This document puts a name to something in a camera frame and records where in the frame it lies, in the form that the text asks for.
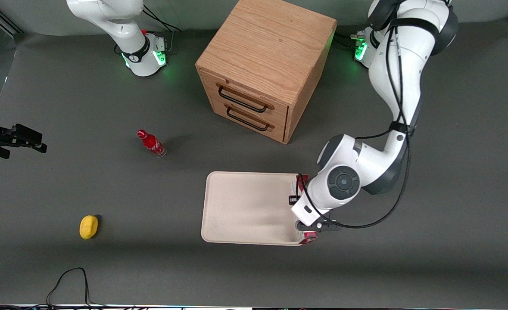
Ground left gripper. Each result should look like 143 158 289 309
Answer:
288 193 331 227

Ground red cookie box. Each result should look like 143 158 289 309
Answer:
295 174 320 246

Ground beige rectangular tray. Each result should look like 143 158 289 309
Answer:
200 171 307 247

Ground wooden drawer front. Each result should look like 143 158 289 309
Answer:
209 96 287 143
199 69 290 122

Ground yellow lemon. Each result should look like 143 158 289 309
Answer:
79 214 99 240

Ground red cola bottle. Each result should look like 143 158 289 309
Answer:
137 129 167 158

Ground wooden drawer cabinet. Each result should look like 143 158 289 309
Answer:
195 0 338 145

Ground black metal drawer handle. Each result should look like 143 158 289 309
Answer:
218 85 268 114
226 106 270 132

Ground aluminium frame rail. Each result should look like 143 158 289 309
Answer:
0 8 23 37

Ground black cable on table edge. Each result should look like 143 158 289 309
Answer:
0 267 108 310

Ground black left arm base cable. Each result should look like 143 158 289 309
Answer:
335 30 366 50

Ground black arm base cable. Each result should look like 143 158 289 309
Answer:
141 3 182 56
335 30 366 50

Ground black right arm base cable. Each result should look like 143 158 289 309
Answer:
141 3 182 56

